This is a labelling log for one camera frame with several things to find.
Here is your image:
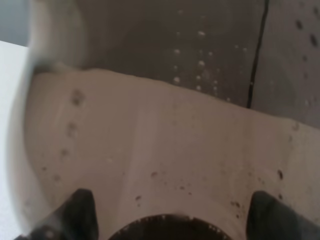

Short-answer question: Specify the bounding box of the brown transparent plastic bottle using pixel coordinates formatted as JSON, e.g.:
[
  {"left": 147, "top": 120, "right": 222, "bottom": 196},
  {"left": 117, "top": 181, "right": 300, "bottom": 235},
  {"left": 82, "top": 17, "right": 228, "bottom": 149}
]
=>
[{"left": 6, "top": 0, "right": 320, "bottom": 240}]

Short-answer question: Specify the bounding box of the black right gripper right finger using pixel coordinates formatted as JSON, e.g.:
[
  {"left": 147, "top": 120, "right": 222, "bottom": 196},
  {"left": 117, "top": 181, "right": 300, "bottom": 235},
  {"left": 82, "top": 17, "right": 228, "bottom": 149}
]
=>
[{"left": 246, "top": 191, "right": 320, "bottom": 240}]

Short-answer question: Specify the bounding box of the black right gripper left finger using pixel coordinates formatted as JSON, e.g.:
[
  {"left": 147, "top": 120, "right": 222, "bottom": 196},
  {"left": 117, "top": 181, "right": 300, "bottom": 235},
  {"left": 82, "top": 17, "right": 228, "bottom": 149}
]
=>
[{"left": 17, "top": 188, "right": 98, "bottom": 240}]

